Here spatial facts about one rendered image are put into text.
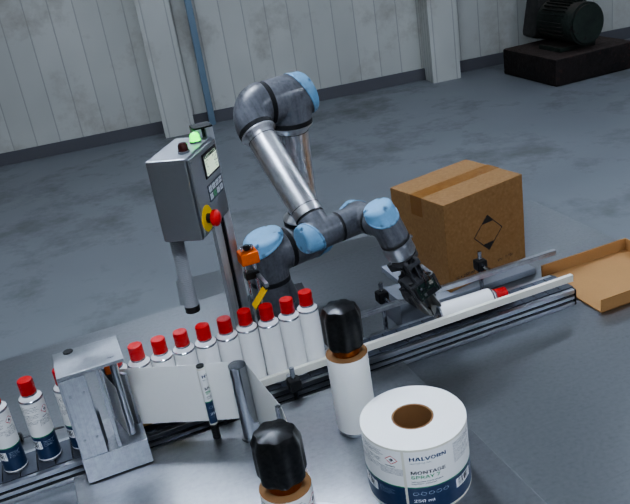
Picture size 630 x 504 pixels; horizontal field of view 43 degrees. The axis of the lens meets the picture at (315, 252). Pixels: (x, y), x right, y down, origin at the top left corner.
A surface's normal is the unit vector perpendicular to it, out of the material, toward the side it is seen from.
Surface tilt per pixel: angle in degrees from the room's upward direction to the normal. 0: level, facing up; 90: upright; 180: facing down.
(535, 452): 0
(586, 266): 0
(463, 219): 90
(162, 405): 90
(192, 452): 0
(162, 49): 90
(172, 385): 90
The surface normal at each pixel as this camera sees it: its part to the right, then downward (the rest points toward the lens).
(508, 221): 0.53, 0.27
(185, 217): -0.23, 0.43
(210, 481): -0.14, -0.90
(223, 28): 0.23, 0.37
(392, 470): -0.46, 0.43
